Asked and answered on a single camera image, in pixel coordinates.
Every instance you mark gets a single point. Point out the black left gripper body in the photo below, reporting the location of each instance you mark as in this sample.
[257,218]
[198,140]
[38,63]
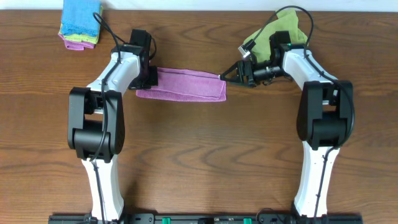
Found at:
[152,76]

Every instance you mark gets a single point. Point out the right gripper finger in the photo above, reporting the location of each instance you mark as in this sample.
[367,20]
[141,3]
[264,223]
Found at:
[232,71]
[235,81]

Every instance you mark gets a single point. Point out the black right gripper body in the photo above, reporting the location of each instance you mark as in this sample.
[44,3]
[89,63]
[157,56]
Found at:
[260,71]

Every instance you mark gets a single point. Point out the purple microfiber cloth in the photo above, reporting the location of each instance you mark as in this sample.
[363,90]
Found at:
[186,86]

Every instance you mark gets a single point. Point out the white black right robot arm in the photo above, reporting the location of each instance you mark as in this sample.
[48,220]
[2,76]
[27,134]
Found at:
[325,116]

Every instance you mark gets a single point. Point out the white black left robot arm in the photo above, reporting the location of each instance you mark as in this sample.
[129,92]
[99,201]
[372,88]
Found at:
[96,127]

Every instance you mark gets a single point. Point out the folded green cloth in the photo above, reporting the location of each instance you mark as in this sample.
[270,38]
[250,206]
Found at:
[82,37]

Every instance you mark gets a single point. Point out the crumpled green cloth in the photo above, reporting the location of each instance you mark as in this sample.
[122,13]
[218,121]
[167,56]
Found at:
[286,20]

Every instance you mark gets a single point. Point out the folded purple cloth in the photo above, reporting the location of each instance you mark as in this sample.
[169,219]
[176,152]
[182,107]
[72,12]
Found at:
[79,46]

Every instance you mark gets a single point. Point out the folded blue cloth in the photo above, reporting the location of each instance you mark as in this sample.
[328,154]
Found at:
[77,17]

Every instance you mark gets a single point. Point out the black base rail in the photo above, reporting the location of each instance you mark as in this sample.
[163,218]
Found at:
[265,218]

